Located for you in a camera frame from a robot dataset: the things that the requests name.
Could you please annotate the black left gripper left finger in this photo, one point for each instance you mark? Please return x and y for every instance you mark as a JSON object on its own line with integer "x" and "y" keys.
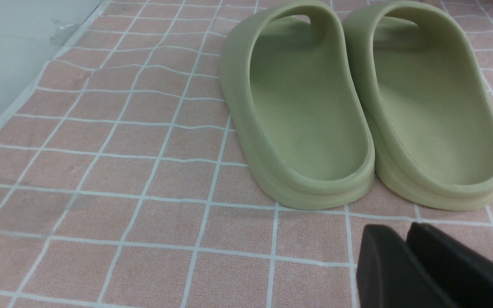
{"x": 389, "y": 275}

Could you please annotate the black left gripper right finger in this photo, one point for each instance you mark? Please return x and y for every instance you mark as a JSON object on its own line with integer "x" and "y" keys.
{"x": 465, "y": 275}

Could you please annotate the right green foam slide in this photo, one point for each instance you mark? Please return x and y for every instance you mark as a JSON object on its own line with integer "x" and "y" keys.
{"x": 425, "y": 102}

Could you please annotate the green foam slide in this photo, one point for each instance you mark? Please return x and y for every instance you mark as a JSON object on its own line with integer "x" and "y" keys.
{"x": 425, "y": 102}
{"x": 285, "y": 77}

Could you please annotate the left green foam slide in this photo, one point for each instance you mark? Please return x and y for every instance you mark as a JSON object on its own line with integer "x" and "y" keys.
{"x": 285, "y": 77}

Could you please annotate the pink checkered table cloth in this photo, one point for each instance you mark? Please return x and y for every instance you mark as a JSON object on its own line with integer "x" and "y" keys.
{"x": 123, "y": 184}

